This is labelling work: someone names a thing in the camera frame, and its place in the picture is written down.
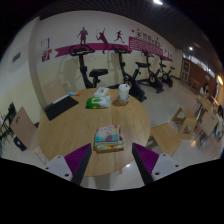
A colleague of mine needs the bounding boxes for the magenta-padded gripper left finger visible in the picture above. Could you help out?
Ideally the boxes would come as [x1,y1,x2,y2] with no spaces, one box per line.
[43,143,93,186]

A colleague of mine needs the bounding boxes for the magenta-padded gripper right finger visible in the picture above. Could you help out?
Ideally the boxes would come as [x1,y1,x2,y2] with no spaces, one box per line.
[131,142,183,186]

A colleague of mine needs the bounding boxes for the colourful checkered towel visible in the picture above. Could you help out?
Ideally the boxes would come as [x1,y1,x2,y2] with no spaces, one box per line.
[93,124,126,154]

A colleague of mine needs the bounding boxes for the light wooden chair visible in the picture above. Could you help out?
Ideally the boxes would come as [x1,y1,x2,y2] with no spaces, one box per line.
[9,106,48,164]
[148,123,183,156]

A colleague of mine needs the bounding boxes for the light wooden stool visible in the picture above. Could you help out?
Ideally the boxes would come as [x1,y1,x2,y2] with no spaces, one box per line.
[171,106,198,135]

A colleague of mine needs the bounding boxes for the brown round coaster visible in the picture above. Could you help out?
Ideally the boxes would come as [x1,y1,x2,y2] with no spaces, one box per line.
[112,98,130,107]

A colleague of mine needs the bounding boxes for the green wet wipes pack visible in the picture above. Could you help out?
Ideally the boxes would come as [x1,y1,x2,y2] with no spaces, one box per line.
[85,95,112,110]

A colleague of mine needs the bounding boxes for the white marker pen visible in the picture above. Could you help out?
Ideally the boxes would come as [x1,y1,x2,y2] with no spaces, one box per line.
[53,94,71,105]

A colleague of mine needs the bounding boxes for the blue and orange marker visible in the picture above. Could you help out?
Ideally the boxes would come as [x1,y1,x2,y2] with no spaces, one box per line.
[67,90,82,97]

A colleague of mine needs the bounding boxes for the white plastic cup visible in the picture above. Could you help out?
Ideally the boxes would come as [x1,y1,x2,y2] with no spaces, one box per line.
[118,83,131,102]

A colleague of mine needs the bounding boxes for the white tissue pack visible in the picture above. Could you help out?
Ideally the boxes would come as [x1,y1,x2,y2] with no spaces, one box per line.
[93,87,111,99]

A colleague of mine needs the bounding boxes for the black exercise bike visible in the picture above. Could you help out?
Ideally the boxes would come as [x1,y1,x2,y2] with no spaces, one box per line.
[157,55,176,89]
[111,45,148,103]
[68,44,110,90]
[141,49,165,94]

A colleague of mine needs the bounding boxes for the black chair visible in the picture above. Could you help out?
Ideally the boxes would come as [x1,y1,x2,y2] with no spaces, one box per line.
[0,102,18,142]

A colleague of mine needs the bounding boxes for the person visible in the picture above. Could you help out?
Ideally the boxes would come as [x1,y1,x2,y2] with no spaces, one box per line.
[199,83,211,98]

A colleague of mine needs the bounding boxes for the red and purple wall poster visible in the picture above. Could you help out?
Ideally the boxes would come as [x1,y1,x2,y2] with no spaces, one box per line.
[41,49,54,63]

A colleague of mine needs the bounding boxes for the grey wall sign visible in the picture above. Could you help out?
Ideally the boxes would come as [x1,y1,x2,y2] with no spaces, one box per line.
[12,51,22,64]

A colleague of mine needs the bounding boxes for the white wall poster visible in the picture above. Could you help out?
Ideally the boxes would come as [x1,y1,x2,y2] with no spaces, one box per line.
[40,37,51,51]

